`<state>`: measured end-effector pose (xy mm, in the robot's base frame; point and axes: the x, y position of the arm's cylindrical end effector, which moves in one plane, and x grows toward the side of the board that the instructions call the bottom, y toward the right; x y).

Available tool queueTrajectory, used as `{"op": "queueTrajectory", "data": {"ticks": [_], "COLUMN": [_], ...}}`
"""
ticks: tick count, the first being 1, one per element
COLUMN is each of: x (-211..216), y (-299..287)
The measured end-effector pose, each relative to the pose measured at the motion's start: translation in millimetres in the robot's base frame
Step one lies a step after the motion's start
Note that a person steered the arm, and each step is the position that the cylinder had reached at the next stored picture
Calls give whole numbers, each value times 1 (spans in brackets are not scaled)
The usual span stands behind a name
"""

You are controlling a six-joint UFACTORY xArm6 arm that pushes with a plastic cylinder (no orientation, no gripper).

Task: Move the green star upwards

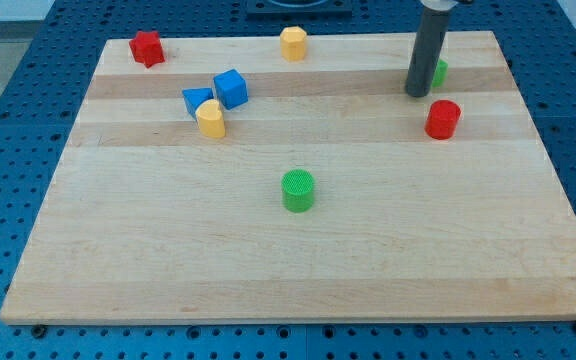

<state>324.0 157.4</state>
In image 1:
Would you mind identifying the wooden board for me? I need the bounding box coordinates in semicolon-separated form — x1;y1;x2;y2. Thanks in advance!
0;31;576;325

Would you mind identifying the green cylinder block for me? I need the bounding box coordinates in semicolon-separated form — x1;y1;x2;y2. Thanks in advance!
281;169;315;213

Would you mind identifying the green star block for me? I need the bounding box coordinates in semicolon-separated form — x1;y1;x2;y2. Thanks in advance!
431;59;449;88

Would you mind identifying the silver tool flange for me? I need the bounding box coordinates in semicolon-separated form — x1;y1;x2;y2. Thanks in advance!
420;0;474;11

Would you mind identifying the red cylinder block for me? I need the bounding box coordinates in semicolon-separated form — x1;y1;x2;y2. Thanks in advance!
424;99;462;140

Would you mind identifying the yellow heart block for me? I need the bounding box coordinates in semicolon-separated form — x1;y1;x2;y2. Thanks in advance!
195;99;226;138

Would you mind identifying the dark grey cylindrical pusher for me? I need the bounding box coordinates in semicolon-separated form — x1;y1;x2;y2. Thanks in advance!
405;7;450;98

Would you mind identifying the yellow hexagon block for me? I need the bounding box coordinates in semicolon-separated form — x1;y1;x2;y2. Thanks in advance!
280;26;307;62

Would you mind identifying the red star block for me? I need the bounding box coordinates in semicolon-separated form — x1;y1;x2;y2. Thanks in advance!
129;31;165;68

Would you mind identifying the blue cube block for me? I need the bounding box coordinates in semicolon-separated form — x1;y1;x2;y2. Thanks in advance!
213;69;248;110

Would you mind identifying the blue triangle block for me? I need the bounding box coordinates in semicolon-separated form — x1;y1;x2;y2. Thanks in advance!
182;88;214;119

